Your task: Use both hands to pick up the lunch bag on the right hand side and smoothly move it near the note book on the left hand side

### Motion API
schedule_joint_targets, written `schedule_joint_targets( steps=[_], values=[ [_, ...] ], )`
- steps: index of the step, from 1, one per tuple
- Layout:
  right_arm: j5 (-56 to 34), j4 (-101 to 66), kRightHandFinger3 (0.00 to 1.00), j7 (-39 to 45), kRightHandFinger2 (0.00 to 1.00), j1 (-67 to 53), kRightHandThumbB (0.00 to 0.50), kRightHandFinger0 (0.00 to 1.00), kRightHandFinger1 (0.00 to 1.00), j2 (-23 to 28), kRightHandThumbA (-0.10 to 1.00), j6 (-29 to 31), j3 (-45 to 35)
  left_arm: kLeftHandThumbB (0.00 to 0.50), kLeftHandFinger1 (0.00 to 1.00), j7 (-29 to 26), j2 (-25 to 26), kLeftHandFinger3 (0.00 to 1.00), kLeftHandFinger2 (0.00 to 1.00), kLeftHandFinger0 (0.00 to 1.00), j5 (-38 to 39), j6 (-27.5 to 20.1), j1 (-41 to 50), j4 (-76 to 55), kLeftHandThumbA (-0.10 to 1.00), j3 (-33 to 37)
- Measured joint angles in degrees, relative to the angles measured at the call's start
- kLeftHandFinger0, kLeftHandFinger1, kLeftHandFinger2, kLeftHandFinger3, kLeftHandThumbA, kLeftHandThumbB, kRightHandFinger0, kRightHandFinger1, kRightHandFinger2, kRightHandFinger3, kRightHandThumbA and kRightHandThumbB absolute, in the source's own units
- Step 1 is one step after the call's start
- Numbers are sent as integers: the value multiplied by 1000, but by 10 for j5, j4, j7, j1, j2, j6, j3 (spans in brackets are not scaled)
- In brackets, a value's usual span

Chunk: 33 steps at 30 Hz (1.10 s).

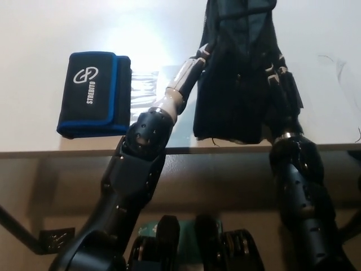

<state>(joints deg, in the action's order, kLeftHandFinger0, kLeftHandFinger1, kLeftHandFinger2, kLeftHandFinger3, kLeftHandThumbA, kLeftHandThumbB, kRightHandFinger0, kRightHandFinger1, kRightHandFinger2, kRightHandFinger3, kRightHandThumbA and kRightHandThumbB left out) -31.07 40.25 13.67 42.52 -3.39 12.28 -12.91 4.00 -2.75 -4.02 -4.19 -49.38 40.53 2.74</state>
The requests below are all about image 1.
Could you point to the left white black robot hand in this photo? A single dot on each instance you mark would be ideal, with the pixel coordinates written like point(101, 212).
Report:
point(184, 76)

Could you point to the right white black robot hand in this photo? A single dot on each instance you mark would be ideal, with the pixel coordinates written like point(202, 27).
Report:
point(289, 96)

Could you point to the black fabric lunch bag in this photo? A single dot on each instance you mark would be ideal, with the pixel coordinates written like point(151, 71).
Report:
point(237, 107)

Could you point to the clear plastic film sheet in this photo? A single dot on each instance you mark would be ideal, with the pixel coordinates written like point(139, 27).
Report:
point(330, 98)

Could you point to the clear tape patch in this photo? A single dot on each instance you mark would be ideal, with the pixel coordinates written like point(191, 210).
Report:
point(144, 90)

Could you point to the black blue-trimmed notebook case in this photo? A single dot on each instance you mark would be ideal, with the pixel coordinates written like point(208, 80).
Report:
point(90, 96)

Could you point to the black teal robot torso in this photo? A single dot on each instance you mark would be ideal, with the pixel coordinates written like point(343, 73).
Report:
point(208, 248)

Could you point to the black floor plate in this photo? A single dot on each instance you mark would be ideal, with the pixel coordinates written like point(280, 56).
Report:
point(56, 240)

